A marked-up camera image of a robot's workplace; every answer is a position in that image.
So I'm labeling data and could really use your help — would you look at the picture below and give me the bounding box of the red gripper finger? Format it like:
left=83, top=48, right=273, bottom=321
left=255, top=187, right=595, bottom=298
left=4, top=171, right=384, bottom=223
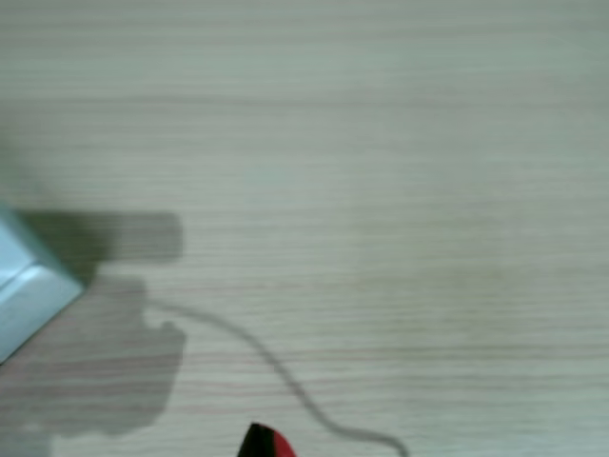
left=237, top=422, right=299, bottom=457

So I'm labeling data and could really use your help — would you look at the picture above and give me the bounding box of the white box with blue stripe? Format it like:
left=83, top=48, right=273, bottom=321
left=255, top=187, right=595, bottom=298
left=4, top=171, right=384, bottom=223
left=0, top=203, right=86, bottom=367

